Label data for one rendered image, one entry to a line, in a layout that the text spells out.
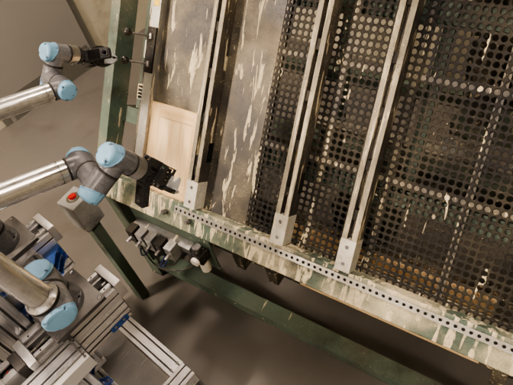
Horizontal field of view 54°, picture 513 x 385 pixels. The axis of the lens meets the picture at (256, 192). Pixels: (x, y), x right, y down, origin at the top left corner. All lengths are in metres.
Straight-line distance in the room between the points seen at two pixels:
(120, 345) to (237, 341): 0.62
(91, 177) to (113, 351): 1.48
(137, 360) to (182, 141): 1.17
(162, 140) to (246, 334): 1.18
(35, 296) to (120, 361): 1.19
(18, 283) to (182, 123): 1.02
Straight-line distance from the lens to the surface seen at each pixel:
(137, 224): 2.53
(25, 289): 1.66
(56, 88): 2.10
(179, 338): 2.98
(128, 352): 2.81
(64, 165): 1.63
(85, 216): 2.55
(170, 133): 2.32
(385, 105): 1.75
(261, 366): 2.78
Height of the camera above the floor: 2.53
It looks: 47 degrees down
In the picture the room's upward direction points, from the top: 17 degrees counter-clockwise
